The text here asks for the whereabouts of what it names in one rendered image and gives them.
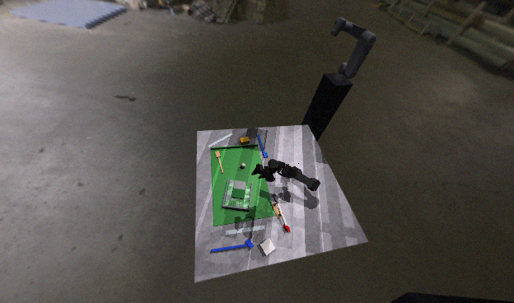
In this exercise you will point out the green putting mat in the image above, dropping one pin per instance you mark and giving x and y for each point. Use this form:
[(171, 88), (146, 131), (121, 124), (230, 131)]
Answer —
[(231, 160)]

